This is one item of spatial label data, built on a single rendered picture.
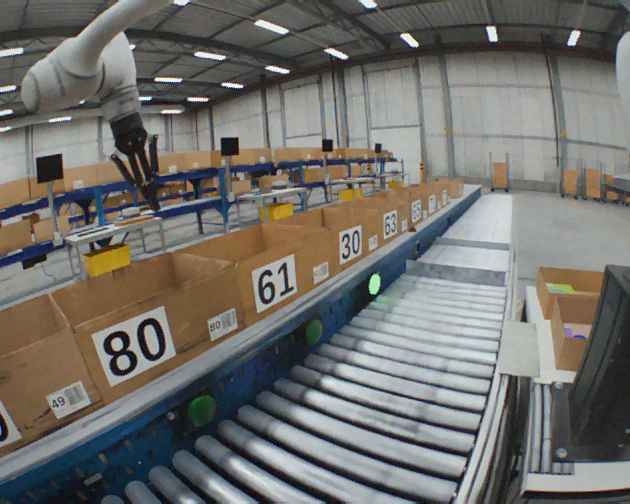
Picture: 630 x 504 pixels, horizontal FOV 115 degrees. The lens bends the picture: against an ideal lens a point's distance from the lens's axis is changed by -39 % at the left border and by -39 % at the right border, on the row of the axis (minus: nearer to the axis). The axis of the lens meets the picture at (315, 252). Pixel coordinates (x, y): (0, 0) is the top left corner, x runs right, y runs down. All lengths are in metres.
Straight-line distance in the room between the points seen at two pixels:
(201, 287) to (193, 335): 0.10
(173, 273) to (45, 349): 0.53
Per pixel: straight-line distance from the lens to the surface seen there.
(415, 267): 1.48
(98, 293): 0.89
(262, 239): 1.20
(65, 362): 0.60
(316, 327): 0.89
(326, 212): 1.48
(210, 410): 0.69
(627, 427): 0.74
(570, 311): 1.16
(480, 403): 0.77
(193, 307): 0.68
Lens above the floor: 1.25
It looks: 15 degrees down
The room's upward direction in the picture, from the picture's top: 4 degrees counter-clockwise
